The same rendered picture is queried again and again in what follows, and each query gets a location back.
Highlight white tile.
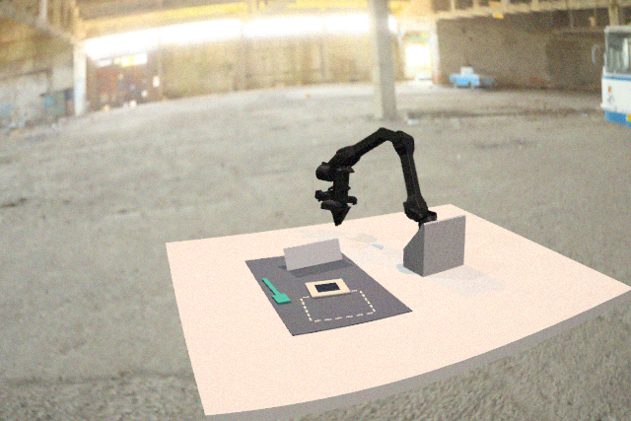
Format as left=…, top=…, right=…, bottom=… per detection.
left=305, top=279, right=350, bottom=298

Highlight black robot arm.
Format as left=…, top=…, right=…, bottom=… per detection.
left=315, top=127, right=438, bottom=230

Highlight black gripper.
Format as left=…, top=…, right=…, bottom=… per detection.
left=320, top=184, right=358, bottom=227

